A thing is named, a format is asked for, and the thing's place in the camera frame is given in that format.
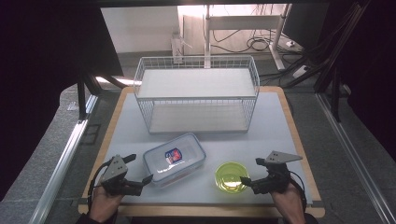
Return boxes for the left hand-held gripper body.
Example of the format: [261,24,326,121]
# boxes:
[99,154,145,198]

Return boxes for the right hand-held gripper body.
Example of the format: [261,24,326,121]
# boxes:
[250,150,304,195]

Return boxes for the clear plastic lidded container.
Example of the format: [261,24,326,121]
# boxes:
[142,132,207,189]

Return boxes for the person's right hand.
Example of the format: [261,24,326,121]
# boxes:
[270,182,307,224]

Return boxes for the person's left hand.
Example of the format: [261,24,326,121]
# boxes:
[88,186,125,224]

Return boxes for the black metal stand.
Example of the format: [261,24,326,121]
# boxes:
[76,70,127,121]
[313,66,344,123]

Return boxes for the dark curtain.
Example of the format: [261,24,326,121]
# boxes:
[326,0,396,154]
[0,0,124,202]

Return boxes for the dark monitor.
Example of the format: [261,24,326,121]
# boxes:
[281,3,332,51]

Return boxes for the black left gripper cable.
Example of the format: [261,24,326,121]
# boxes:
[87,158,114,213]

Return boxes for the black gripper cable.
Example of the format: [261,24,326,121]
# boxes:
[289,171,308,213]
[87,158,114,213]

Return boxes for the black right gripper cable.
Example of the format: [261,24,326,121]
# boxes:
[289,171,308,213]

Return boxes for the aluminium rail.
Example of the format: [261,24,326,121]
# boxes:
[315,92,396,224]
[28,94,100,224]

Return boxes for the black floor cables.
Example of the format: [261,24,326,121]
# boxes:
[211,29,302,56]

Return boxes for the white desk frame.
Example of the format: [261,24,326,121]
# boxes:
[204,4,292,71]

